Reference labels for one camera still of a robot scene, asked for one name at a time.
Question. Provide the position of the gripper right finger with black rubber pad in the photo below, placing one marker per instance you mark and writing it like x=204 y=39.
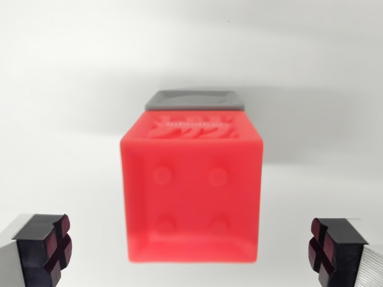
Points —
x=344 y=254

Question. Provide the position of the gripper left finger with black rubber pad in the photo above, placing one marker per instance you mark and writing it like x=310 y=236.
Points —
x=36 y=251

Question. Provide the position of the red soft infantino cube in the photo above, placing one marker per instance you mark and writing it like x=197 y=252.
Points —
x=191 y=194

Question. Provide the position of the grey soft embossed cube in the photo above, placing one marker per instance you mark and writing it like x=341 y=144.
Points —
x=194 y=100

